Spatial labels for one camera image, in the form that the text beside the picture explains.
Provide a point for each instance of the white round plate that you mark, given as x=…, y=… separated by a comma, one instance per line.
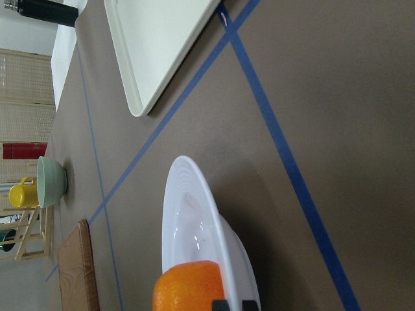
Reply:
x=193, y=230

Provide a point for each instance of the cream bear tray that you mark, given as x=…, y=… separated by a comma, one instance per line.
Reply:
x=151, y=40

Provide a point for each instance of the dark green mug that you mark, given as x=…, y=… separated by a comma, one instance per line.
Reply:
x=7, y=236

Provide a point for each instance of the red bottle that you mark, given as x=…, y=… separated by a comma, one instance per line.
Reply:
x=14, y=151

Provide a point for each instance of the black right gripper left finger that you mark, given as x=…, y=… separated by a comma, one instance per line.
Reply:
x=219, y=305

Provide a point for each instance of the black water bottle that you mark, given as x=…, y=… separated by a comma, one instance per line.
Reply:
x=43, y=10

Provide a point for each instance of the orange fruit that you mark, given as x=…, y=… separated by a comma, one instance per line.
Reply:
x=189, y=286

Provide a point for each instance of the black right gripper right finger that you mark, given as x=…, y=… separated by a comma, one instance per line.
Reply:
x=249, y=305

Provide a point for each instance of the wooden mug rack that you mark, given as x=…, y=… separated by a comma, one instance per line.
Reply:
x=33, y=227

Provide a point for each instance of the yellow mug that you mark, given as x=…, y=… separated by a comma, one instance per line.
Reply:
x=24, y=194

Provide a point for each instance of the wooden cutting board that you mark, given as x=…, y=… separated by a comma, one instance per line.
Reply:
x=78, y=285

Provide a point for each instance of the light green bowl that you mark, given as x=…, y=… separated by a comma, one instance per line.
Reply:
x=51, y=181

